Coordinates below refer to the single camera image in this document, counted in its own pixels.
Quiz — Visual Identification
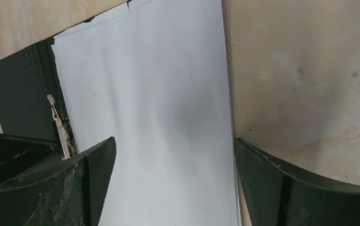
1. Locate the white paper sheet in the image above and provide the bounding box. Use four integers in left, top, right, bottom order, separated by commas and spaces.
52, 0, 240, 226

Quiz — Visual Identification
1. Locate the metal folder clip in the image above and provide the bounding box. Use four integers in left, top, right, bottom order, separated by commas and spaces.
47, 94, 78, 160

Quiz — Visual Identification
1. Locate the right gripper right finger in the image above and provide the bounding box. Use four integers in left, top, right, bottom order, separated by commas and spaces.
234, 138, 360, 226

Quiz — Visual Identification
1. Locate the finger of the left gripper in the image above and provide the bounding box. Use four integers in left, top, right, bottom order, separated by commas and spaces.
0, 133, 61, 183

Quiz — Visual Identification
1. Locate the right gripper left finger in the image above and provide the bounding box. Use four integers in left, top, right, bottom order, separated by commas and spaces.
0, 137, 116, 226

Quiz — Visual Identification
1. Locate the teal folder black inside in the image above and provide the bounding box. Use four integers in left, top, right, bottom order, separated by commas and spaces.
0, 37, 68, 141

